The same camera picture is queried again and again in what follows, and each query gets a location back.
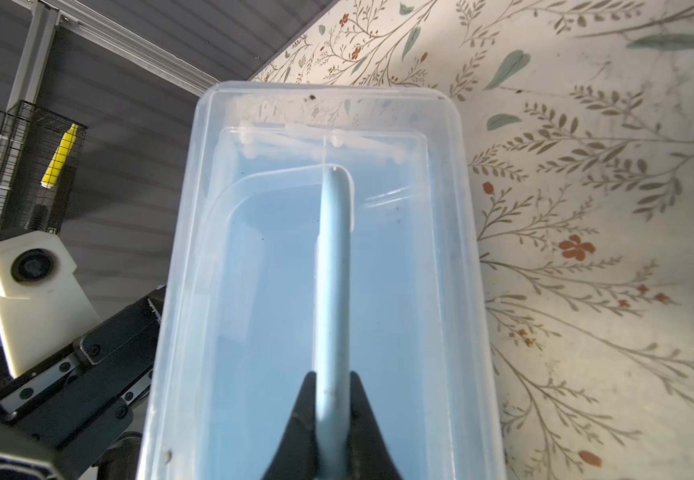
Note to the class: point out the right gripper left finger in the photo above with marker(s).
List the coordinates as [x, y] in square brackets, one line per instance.
[297, 453]

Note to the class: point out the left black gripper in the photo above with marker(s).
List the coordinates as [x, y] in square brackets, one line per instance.
[73, 411]

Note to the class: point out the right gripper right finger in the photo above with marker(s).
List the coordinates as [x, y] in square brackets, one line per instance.
[368, 455]

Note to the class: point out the blue plastic tool box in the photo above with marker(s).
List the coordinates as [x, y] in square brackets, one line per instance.
[326, 230]

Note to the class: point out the yellow marker in black basket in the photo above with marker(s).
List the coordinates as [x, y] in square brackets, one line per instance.
[59, 158]

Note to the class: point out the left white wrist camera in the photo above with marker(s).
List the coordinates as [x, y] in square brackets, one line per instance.
[43, 308]

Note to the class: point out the black wire mesh basket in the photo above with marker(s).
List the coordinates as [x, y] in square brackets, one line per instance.
[29, 136]

